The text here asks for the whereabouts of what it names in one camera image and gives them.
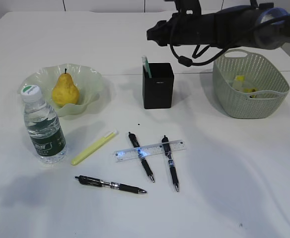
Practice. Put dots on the green woven plastic basket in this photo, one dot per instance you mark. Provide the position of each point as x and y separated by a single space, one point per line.
260 72

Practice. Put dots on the black square pen holder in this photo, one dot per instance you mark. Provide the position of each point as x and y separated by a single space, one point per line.
158 89

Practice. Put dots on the black gel pen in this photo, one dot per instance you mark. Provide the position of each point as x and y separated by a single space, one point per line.
144 162
84 180
168 154

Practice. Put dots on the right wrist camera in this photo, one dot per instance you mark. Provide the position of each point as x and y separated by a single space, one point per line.
182 6

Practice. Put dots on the green wavy glass plate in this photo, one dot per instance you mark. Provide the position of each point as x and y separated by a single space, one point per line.
88 81

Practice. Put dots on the clear plastic ruler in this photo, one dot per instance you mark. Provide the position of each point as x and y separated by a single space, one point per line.
149 150

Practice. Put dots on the yellow pear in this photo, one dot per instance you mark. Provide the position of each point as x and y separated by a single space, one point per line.
65 92

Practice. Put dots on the green utility knife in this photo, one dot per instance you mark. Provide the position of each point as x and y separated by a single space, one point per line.
146 65

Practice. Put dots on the yellow utility knife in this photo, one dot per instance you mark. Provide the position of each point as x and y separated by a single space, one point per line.
92 148

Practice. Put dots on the clear water bottle green label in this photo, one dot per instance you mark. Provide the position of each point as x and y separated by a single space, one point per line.
43 126

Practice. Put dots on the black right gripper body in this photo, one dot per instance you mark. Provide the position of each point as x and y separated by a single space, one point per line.
179 30

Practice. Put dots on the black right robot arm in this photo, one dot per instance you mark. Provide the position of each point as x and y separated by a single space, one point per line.
240 26

